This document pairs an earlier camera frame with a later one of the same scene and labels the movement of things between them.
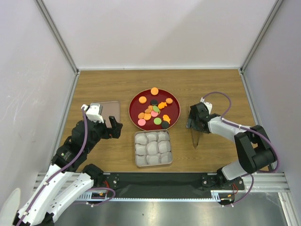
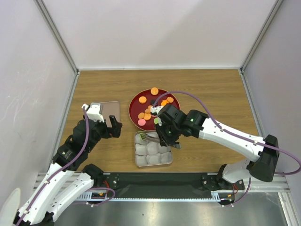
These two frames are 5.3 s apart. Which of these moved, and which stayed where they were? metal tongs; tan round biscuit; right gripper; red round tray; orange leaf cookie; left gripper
Moved: metal tongs; right gripper
Stayed: left gripper; tan round biscuit; orange leaf cookie; red round tray
